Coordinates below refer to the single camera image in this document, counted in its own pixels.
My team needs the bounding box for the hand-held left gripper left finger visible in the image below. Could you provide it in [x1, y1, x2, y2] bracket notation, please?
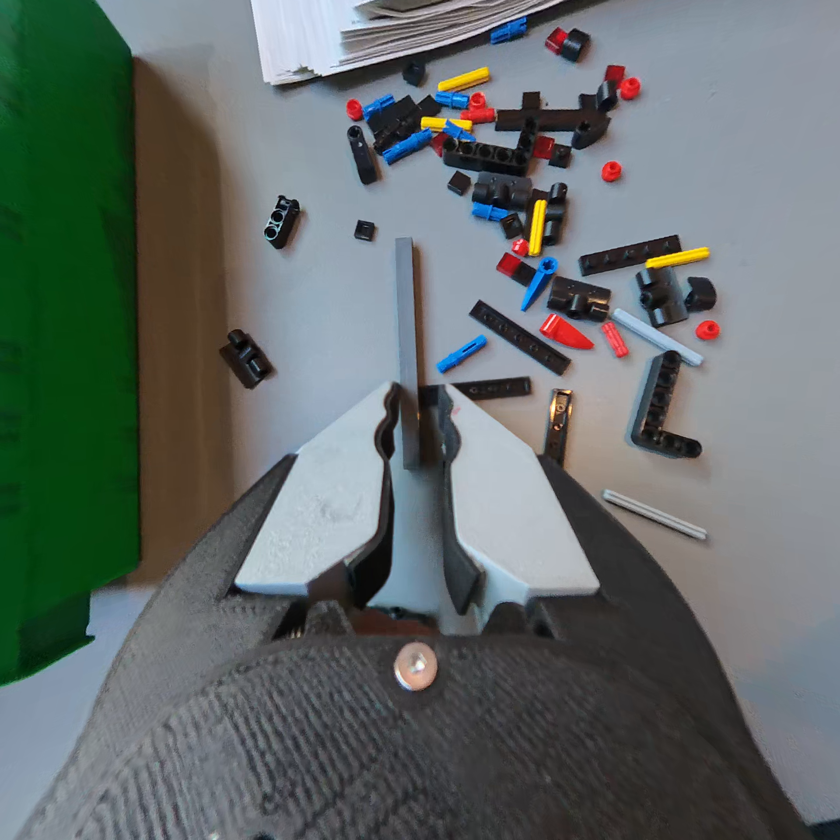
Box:
[233, 381, 403, 608]

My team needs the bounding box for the light grey toy axle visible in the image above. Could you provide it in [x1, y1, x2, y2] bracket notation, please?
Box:
[602, 489, 708, 542]

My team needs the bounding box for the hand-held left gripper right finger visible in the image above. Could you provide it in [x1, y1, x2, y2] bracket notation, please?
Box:
[437, 384, 602, 616]

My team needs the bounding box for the green box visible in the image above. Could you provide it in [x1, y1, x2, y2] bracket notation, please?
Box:
[0, 0, 142, 686]

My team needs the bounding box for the long dark toy beam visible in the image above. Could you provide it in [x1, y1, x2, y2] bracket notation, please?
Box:
[394, 236, 422, 471]

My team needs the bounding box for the black thin toy plate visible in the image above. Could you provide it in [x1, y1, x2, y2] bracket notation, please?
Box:
[543, 388, 574, 468]
[453, 377, 531, 399]

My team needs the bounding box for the black L-shaped toy beam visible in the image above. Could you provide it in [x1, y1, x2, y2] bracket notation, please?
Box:
[629, 350, 703, 459]

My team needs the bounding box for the open building instruction booklet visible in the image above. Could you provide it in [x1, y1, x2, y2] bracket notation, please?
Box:
[251, 0, 572, 86]

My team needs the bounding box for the grey desk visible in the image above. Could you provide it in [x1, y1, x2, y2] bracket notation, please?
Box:
[85, 0, 840, 840]

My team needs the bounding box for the black clip toy brick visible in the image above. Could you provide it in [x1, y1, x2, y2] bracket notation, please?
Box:
[220, 328, 273, 389]

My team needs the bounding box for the short black three-hole beam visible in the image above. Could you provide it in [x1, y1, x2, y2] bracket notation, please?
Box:
[262, 195, 301, 250]

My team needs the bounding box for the pile of loose toy bricks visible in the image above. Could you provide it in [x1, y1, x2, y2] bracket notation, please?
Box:
[346, 18, 723, 378]

